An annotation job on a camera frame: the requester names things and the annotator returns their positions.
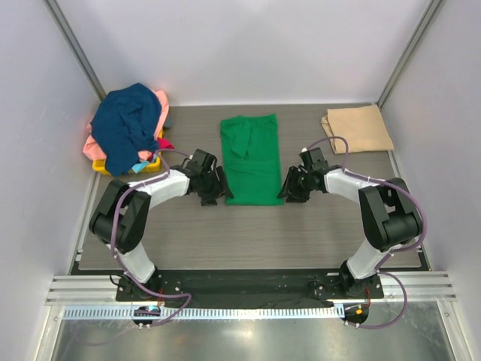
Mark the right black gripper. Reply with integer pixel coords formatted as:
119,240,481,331
277,166,313,203

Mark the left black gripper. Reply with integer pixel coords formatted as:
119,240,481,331
198,166,233,206

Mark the green t-shirt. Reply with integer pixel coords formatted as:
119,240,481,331
219,114,283,206

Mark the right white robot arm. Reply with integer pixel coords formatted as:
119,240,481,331
277,148,423,298

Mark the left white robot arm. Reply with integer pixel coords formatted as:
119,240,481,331
89,149,234,301

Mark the magenta cloth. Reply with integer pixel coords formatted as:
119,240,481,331
157,138,175,152

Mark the light blue cloth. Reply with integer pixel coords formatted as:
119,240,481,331
132,161,150,174

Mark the folded beige t-shirt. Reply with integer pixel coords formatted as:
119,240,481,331
321,105,395,155

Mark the navy blue t-shirt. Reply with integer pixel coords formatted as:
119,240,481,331
91,83,162,177

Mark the yellow plastic bin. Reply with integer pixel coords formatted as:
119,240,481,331
92,129,165,176

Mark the pink t-shirt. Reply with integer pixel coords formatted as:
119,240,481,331
83,90,171,160

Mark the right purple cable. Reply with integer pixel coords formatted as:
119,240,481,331
304,135,429,330

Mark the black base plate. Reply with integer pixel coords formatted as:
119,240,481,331
114,268,384,310

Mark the slotted cable duct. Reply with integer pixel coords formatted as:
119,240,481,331
62,305,344,321

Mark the aluminium frame rail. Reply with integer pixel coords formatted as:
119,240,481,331
44,272,457,306

